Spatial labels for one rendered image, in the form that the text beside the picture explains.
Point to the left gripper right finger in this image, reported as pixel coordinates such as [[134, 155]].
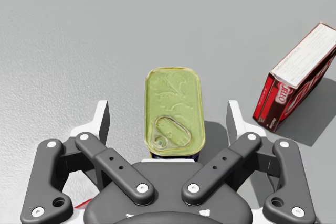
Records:
[[223, 162]]

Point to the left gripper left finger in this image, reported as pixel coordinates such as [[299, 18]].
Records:
[[115, 165]]

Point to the green and blue rectangular can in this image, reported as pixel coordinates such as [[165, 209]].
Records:
[[174, 113]]

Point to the red and white carton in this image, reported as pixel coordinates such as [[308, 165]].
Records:
[[295, 85]]

